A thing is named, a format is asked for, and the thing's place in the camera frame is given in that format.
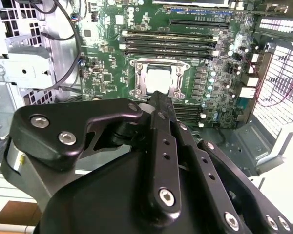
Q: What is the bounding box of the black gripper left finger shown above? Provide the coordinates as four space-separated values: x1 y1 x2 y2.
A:
0 90 183 221

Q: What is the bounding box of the metal locking lever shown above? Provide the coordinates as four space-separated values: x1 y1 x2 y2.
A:
129 58 190 69

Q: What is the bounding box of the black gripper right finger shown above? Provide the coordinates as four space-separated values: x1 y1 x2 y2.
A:
170 114 293 234

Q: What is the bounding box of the silver CPU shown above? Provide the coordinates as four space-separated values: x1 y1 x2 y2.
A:
146 67 174 95

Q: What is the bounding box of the metal socket cover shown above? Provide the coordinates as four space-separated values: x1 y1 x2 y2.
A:
134 62 185 98

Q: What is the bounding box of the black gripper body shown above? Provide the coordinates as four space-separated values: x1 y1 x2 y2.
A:
33 151 227 234

